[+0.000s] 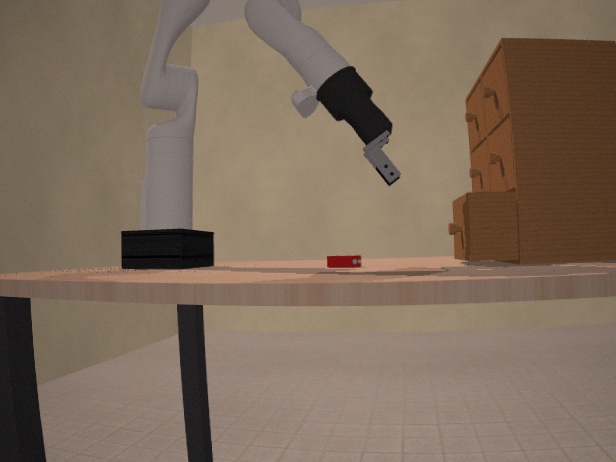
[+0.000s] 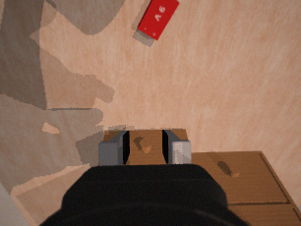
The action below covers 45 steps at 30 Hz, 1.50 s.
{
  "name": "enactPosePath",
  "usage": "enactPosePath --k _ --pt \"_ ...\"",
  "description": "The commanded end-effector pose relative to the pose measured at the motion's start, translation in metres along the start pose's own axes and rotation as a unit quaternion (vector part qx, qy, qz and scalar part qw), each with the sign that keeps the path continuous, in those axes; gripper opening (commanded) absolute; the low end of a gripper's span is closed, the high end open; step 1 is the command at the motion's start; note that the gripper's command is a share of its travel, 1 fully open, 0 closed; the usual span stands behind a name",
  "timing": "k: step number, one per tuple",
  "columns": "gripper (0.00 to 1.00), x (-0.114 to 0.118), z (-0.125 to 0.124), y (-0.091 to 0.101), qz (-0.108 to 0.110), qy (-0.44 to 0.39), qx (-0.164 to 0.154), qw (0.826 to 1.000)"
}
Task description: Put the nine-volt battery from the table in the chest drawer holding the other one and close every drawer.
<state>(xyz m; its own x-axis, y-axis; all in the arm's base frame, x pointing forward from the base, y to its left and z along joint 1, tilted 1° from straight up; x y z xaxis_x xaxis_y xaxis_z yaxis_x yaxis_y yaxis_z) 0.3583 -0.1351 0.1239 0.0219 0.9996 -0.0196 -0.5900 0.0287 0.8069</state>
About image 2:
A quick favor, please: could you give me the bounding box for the brown wooden chest of drawers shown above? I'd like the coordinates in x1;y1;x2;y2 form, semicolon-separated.
192;151;301;222

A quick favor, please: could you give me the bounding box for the red 9v battery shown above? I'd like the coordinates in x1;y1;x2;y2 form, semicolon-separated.
138;0;179;40

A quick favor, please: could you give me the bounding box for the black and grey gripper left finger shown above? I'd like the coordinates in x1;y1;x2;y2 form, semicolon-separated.
98;131;130;166

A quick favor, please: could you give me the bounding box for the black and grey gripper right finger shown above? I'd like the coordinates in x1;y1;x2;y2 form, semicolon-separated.
162;130;192;164

